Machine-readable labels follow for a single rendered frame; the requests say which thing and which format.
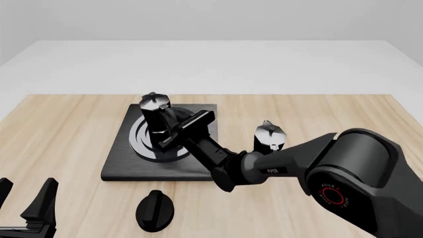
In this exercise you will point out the flat black stove plate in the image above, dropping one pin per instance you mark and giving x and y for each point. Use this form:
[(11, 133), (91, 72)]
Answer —
[(122, 161)]

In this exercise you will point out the round black stove knob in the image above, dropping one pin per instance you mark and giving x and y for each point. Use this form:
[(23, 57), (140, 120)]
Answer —
[(154, 210)]

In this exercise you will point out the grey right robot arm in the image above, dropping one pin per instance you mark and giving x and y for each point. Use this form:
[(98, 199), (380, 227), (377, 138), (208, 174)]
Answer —
[(357, 161)]

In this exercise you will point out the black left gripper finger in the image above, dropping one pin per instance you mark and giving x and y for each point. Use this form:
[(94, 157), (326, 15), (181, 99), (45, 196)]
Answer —
[(43, 208), (4, 188)]

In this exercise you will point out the silver black moka pot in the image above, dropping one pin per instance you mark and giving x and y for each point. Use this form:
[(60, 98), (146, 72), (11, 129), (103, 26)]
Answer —
[(153, 116), (264, 141)]

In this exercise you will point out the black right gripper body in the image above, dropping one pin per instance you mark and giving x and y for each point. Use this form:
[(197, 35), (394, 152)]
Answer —
[(195, 126)]

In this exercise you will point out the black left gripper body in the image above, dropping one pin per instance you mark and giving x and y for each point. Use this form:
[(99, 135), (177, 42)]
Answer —
[(39, 231)]

